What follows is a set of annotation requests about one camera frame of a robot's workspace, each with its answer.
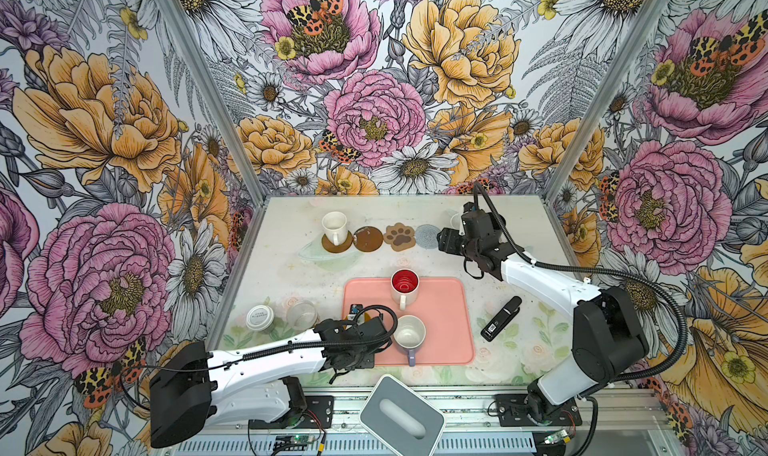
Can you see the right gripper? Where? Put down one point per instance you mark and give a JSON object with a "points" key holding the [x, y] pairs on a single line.
{"points": [[448, 241]]}

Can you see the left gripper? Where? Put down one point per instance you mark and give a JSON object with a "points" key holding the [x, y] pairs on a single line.
{"points": [[366, 361]]}

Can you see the grey woven round coaster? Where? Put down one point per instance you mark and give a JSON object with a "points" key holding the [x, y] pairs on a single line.
{"points": [[426, 236]]}

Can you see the paw shaped cork coaster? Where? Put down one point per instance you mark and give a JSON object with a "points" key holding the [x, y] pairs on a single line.
{"points": [[399, 237]]}

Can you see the dark brown round coaster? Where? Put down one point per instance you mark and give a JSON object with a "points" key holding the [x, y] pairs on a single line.
{"points": [[329, 247]]}

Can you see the glossy brown round coaster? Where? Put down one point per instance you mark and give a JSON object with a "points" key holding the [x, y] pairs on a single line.
{"points": [[368, 239]]}

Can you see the white mug off tray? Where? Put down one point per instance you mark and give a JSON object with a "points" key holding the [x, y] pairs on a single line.
{"points": [[334, 225]]}

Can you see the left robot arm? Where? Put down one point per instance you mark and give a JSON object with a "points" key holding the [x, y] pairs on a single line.
{"points": [[197, 388]]}

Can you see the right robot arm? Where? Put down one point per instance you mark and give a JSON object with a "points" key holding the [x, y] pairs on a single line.
{"points": [[608, 337]]}

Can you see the glass jar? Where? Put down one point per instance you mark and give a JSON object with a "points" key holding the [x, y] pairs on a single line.
{"points": [[302, 316]]}

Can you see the pink tray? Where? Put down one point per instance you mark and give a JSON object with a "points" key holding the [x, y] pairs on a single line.
{"points": [[441, 305]]}

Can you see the red inside white mug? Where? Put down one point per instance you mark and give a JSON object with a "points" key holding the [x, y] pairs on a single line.
{"points": [[404, 286]]}

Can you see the jar lid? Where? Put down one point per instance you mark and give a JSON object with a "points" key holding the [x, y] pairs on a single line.
{"points": [[260, 318]]}

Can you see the grey white box device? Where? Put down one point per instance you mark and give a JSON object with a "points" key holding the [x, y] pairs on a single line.
{"points": [[401, 419]]}

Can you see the green circuit board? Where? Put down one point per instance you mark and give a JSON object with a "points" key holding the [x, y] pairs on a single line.
{"points": [[291, 443]]}

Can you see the right small circuit board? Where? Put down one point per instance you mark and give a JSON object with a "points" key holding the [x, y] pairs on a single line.
{"points": [[561, 436]]}

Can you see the purple handled white mug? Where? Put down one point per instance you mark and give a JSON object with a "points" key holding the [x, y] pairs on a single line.
{"points": [[409, 337]]}

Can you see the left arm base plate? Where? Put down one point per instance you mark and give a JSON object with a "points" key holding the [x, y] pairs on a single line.
{"points": [[315, 411]]}

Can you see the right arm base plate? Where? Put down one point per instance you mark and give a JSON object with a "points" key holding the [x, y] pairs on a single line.
{"points": [[510, 409]]}

